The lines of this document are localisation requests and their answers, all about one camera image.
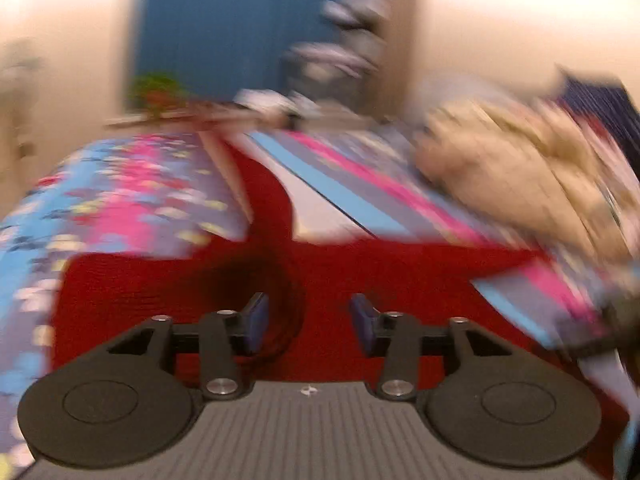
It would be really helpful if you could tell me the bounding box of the red knit sweater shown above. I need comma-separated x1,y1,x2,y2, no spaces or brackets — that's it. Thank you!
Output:
50,135,632,478

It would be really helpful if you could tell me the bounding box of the floral striped bed blanket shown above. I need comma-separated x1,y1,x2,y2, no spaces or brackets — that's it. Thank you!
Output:
0,130,640,476

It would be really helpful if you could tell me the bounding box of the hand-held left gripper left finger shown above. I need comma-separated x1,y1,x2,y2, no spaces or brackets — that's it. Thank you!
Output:
107,292,271,402

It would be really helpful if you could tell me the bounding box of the potted green plant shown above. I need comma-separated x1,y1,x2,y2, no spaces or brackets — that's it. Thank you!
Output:
129,74,192,117

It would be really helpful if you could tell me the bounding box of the white clothes pile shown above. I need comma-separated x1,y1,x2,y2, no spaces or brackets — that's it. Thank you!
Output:
235,89,301,122

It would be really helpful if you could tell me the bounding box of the clear plastic storage bin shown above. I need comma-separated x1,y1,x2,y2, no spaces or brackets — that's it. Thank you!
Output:
282,42,383,111

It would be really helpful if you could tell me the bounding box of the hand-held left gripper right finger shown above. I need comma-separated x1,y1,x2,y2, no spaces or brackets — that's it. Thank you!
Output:
349,294,506,402

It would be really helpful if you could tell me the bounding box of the wooden shelf unit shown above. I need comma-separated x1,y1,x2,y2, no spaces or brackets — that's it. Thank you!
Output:
345,0,423,116

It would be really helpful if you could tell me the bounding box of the cream star-print quilt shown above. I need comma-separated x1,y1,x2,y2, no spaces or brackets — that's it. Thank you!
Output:
414,92,638,273

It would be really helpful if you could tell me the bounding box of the dark blue printed pillow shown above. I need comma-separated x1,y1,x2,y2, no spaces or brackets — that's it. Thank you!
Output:
552,66,640,171

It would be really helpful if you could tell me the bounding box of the blue curtain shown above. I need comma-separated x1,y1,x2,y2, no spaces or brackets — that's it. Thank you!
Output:
134,0,363,108

